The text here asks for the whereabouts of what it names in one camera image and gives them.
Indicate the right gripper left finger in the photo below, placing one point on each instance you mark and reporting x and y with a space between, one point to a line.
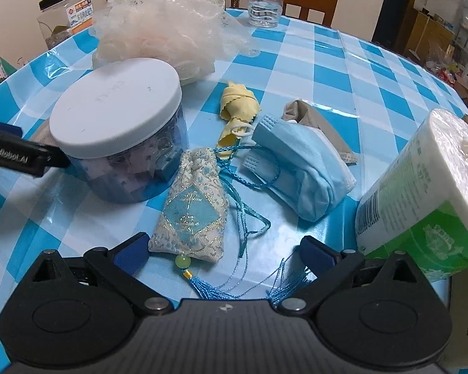
116 268

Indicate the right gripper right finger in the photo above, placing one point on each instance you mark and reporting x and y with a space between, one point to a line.
334 271

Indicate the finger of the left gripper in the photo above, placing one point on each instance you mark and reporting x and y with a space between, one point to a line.
29 157
14 130

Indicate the blue face mask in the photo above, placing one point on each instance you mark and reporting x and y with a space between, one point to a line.
301 167

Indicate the beige cloth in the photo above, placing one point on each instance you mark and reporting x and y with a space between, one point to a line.
300 112

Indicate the yellow cleaning cloth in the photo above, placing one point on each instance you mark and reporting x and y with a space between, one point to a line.
239 108

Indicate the clear jar white lid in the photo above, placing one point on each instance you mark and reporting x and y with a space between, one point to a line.
122 127

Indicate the paper towel roll green wrap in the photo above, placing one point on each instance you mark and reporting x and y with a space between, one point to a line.
420 204

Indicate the clear canister black lid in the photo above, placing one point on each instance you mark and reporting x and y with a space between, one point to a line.
61 19

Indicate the cardboard box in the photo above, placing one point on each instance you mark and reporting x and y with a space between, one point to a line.
455 357

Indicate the wooden cabinet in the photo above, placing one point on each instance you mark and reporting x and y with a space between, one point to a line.
427 38

